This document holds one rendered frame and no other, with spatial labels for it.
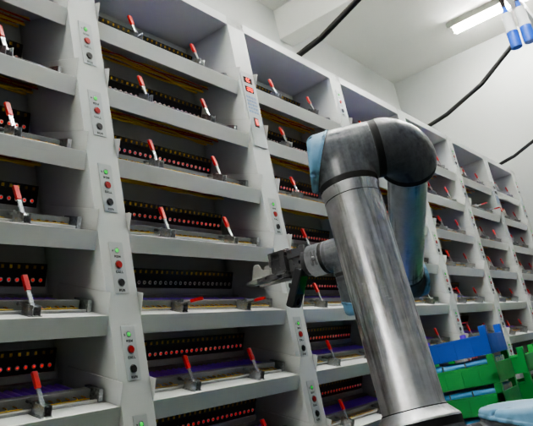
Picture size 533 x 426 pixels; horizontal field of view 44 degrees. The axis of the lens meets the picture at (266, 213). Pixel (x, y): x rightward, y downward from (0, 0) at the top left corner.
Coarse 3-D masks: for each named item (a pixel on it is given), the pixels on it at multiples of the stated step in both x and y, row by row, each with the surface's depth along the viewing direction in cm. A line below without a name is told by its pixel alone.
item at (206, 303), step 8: (144, 304) 161; (152, 304) 163; (160, 304) 165; (168, 304) 168; (192, 304) 175; (200, 304) 177; (208, 304) 180; (216, 304) 182; (224, 304) 186; (232, 304) 187; (256, 304) 198; (264, 304) 201
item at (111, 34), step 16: (96, 16) 173; (128, 16) 189; (112, 32) 177; (128, 32) 207; (112, 48) 193; (128, 48) 182; (144, 48) 186; (160, 48) 192; (192, 48) 210; (144, 64) 202; (160, 64) 206; (176, 64) 197; (192, 64) 203; (176, 80) 216; (192, 80) 223; (208, 80) 209; (224, 80) 216
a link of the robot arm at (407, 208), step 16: (384, 128) 125; (400, 128) 126; (416, 128) 129; (384, 144) 124; (400, 144) 125; (416, 144) 127; (400, 160) 126; (416, 160) 127; (432, 160) 130; (400, 176) 130; (416, 176) 130; (432, 176) 134; (400, 192) 137; (416, 192) 137; (400, 208) 142; (416, 208) 142; (400, 224) 147; (416, 224) 147; (400, 240) 152; (416, 240) 152; (416, 256) 158; (416, 272) 164; (416, 288) 170
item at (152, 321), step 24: (144, 288) 179; (168, 288) 186; (192, 288) 195; (240, 288) 212; (144, 312) 157; (168, 312) 162; (192, 312) 168; (216, 312) 174; (240, 312) 183; (264, 312) 192
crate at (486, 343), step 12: (480, 336) 184; (492, 336) 188; (432, 348) 191; (444, 348) 189; (456, 348) 187; (468, 348) 186; (480, 348) 184; (492, 348) 184; (504, 348) 196; (444, 360) 189
